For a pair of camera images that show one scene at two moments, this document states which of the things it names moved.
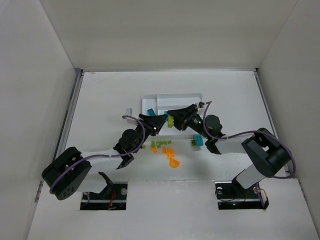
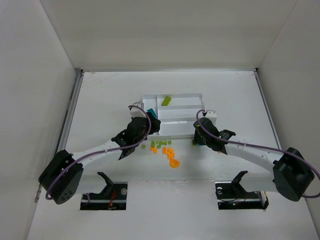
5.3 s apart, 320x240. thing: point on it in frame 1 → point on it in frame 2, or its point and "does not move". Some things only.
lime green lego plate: x=170 y=122 → x=166 y=101
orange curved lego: x=153 y=148 does not move
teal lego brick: x=151 y=112 does not move
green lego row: x=160 y=143 does not move
